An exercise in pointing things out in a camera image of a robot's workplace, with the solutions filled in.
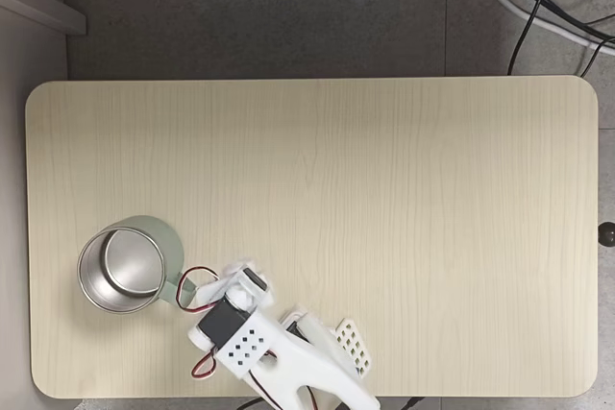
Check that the black round knob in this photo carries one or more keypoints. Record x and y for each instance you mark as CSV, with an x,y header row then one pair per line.
x,y
607,234

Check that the white shelf board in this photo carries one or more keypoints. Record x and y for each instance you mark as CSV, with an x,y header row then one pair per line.
x,y
43,2

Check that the green steel mug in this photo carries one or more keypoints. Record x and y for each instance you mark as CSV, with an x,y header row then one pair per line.
x,y
130,263

